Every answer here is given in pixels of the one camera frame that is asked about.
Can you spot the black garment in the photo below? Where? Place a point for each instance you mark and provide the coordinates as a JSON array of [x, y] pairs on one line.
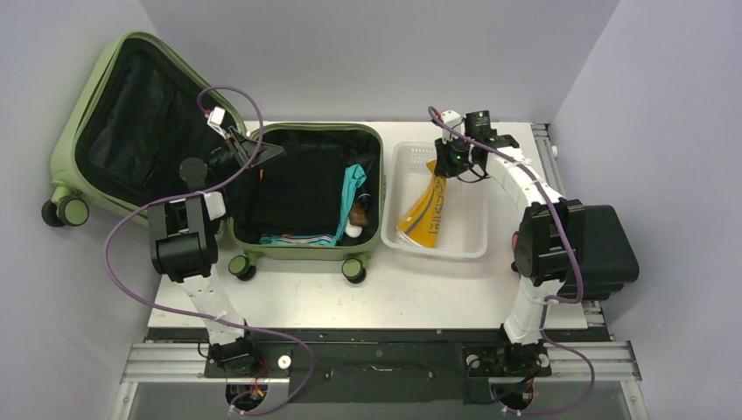
[[298, 193]]

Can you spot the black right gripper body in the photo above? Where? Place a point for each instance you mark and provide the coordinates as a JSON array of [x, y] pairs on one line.
[[446, 164]]

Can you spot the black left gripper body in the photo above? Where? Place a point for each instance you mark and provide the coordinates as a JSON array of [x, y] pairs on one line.
[[230, 159]]

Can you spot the black and pink storage organizer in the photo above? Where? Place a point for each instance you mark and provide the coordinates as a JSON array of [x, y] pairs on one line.
[[586, 249]]

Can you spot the white brown cosmetic palette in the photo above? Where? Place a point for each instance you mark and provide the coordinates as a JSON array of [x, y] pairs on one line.
[[356, 220]]

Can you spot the white perforated plastic basket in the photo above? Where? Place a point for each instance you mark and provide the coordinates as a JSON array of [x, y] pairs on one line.
[[463, 232]]

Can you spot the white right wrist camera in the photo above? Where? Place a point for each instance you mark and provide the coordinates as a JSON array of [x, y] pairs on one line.
[[453, 120]]

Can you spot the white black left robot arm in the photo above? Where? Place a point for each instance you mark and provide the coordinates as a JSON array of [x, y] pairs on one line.
[[183, 247]]

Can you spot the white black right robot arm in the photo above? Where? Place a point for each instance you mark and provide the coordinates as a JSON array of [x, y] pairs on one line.
[[511, 169]]

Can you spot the green hard-shell suitcase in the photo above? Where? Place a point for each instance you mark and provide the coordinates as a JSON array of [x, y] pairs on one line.
[[143, 110]]

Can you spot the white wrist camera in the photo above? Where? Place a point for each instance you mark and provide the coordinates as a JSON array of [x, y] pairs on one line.
[[215, 118], [453, 120]]

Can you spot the teal garment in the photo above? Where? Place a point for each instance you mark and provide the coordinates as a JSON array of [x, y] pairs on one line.
[[354, 178]]

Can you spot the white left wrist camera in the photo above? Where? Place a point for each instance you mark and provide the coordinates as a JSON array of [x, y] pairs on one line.
[[215, 118]]

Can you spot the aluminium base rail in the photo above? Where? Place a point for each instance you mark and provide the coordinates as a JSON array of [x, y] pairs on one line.
[[179, 362]]

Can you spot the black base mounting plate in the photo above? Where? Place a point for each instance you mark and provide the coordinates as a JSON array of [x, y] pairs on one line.
[[384, 365]]

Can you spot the yellow hello towel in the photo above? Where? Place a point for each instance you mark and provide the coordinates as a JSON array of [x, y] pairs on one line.
[[420, 225]]

